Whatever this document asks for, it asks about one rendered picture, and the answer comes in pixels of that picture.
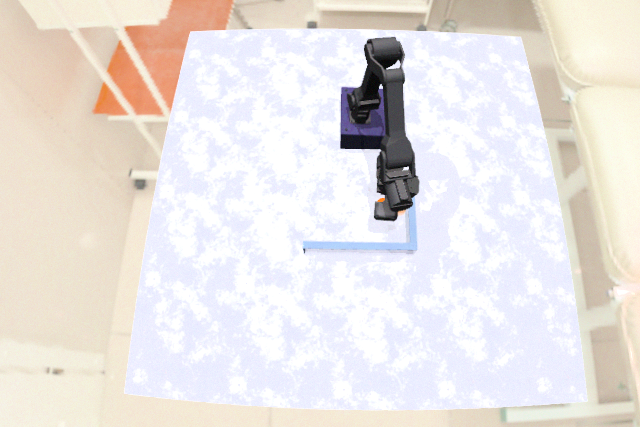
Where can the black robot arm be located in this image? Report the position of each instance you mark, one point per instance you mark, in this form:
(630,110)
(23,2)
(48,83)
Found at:
(396,149)

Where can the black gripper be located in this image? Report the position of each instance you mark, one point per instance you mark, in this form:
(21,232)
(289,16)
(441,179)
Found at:
(382,209)

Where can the light blue l-shaped wall top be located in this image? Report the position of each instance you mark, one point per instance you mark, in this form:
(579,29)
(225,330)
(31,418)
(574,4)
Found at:
(363,246)

